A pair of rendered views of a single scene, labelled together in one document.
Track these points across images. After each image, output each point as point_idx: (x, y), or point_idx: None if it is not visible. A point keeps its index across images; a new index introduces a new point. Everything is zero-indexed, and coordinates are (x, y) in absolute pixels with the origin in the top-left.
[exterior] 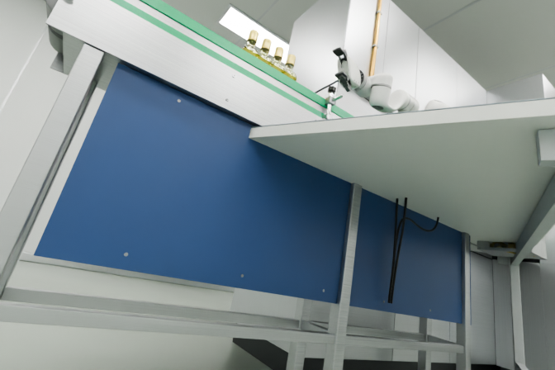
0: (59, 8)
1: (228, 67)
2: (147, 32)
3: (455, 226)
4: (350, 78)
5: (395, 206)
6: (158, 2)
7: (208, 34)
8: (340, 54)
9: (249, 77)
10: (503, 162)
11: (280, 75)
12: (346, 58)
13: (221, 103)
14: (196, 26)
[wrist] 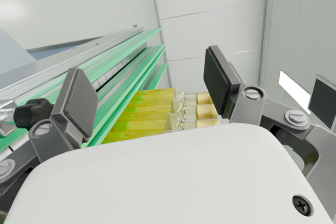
0: (128, 28)
1: (106, 42)
2: (125, 32)
3: None
4: (42, 162)
5: None
6: (151, 32)
7: (140, 39)
8: (218, 90)
9: (102, 54)
10: None
11: (105, 63)
12: (228, 123)
13: (72, 48)
14: (143, 37)
